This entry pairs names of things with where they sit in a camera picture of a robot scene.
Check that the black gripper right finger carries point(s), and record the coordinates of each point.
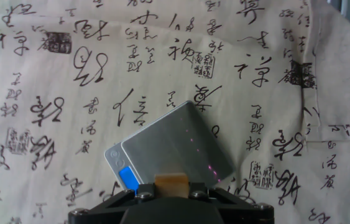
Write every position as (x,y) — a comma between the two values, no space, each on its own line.
(246,213)

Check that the beige calligraphy print cloth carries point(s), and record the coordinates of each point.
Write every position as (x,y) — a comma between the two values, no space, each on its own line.
(69,93)

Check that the silver digital pocket scale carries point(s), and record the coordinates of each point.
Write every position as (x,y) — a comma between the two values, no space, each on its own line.
(174,143)

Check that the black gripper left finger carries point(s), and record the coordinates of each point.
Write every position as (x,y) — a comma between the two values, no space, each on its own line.
(100,213)

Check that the small wooden block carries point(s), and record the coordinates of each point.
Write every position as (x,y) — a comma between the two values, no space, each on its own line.
(171,185)

